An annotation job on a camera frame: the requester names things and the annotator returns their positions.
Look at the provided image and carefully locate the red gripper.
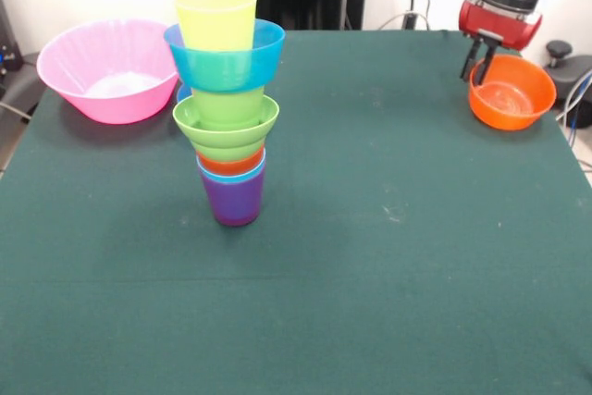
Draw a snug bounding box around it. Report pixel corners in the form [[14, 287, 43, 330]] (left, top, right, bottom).
[[458, 0, 544, 88]]

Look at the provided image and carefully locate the orange bowl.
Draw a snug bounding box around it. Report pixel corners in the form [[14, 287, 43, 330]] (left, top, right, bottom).
[[468, 53, 558, 131]]

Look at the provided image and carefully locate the green bowl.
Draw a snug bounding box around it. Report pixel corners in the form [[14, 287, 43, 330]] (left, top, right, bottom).
[[172, 94, 281, 163]]

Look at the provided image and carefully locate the yellow-green cup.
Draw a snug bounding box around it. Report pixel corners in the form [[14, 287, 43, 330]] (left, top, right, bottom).
[[174, 0, 259, 53]]

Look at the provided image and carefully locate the orange cup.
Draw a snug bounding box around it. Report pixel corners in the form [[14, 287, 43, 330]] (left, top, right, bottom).
[[197, 149, 267, 177]]

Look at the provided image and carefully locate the blue cup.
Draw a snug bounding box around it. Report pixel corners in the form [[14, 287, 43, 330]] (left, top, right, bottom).
[[196, 156, 268, 184]]

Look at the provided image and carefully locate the purple cup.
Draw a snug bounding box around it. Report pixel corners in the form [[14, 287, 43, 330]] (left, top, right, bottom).
[[199, 167, 267, 228]]

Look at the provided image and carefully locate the black office chair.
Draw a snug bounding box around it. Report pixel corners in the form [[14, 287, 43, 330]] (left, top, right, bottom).
[[544, 40, 592, 114]]

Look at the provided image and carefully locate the dark green table cloth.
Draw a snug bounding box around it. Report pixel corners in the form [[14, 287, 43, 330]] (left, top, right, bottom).
[[0, 28, 592, 395]]

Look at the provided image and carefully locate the large pink bowl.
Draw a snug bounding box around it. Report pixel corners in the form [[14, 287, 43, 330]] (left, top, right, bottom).
[[36, 18, 179, 126]]

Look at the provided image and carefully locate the black device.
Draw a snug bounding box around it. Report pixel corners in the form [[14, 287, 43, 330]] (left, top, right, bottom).
[[0, 0, 24, 77]]

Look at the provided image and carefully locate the blue cable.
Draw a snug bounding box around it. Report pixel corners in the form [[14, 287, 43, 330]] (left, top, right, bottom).
[[554, 68, 592, 137]]

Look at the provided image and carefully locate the grey cable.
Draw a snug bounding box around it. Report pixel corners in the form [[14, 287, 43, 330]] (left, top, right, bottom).
[[0, 101, 32, 124]]

